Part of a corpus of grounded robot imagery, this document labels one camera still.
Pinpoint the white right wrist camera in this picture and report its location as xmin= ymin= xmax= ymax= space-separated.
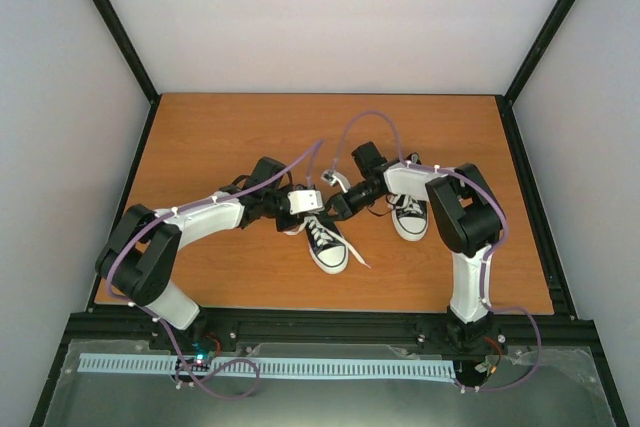
xmin=321 ymin=169 xmax=351 ymax=193

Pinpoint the black corner frame post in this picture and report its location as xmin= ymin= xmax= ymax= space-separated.
xmin=62 ymin=0 xmax=161 ymax=103
xmin=503 ymin=0 xmax=609 ymax=103

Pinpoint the light blue slotted cable duct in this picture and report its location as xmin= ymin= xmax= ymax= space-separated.
xmin=77 ymin=353 xmax=456 ymax=383

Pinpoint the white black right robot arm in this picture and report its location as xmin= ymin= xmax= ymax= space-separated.
xmin=322 ymin=142 xmax=508 ymax=326

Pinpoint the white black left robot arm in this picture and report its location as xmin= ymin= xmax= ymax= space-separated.
xmin=96 ymin=157 xmax=323 ymax=350

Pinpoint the white shoelace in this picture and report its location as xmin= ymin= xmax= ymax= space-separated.
xmin=386 ymin=195 xmax=428 ymax=220

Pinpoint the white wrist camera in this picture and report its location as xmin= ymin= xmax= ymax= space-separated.
xmin=321 ymin=169 xmax=351 ymax=193
xmin=287 ymin=189 xmax=324 ymax=215

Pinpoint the black left corner frame post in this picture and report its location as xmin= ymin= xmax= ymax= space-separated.
xmin=62 ymin=0 xmax=161 ymax=103

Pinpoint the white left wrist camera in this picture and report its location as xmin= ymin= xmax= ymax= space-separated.
xmin=287 ymin=189 xmax=324 ymax=215

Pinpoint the black aluminium frame rail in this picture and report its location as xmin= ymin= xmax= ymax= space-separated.
xmin=64 ymin=310 xmax=599 ymax=348

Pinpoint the black right corner frame post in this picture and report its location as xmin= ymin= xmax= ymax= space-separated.
xmin=503 ymin=0 xmax=609 ymax=103

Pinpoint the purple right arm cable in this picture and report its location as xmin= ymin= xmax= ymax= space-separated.
xmin=330 ymin=110 xmax=544 ymax=394

